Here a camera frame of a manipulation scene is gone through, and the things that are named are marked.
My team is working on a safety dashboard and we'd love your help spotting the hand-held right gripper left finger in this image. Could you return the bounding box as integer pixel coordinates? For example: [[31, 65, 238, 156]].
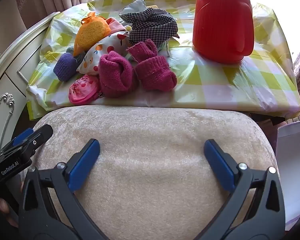
[[18, 138, 108, 240]]

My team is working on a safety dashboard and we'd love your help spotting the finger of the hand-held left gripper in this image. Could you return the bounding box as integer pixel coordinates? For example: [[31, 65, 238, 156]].
[[12, 128, 34, 144], [0, 124, 53, 158]]

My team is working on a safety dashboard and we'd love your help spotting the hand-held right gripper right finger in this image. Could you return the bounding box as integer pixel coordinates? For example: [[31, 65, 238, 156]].
[[193, 139, 287, 240]]

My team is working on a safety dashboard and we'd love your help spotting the purple knitted sock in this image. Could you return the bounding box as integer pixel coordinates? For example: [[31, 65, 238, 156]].
[[53, 53, 78, 82]]

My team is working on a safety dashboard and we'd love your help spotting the purple storage box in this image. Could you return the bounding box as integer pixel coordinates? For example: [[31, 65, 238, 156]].
[[275, 119, 300, 220]]

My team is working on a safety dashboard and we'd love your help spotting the person's left hand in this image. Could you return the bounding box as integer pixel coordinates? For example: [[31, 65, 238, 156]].
[[0, 180, 24, 228]]

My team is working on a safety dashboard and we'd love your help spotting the white carved dresser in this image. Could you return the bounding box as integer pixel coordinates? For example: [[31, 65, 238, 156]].
[[0, 11, 62, 155]]

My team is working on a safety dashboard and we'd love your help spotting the pink cherry print pouch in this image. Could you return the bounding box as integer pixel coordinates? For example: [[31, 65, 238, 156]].
[[69, 74, 102, 105]]

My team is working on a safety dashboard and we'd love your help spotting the green checked plastic tablecloth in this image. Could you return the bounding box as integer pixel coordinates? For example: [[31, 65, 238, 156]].
[[26, 0, 300, 119]]

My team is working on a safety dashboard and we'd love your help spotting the blue ribbed cloth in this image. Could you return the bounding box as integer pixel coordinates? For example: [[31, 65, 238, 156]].
[[66, 45, 83, 63]]

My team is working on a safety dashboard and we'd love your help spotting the magenta knitted sock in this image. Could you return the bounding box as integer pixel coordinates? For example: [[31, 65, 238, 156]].
[[127, 39, 177, 92], [98, 51, 138, 98]]

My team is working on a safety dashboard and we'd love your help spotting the fruit print cloth pouch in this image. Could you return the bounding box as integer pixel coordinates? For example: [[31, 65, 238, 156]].
[[76, 30, 130, 77]]

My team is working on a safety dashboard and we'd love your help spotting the yellow sponge mitt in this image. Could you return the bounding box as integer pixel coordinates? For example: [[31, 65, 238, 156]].
[[72, 11, 108, 57]]

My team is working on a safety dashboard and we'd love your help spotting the pink fleece cloth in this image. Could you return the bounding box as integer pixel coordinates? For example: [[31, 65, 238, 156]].
[[105, 17, 128, 34]]

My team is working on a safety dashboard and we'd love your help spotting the red thermos flask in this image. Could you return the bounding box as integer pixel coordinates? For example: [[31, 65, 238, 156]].
[[192, 0, 255, 64]]

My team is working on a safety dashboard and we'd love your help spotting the black white houndstooth cloth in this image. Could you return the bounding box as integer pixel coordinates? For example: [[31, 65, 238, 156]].
[[119, 0, 178, 48]]

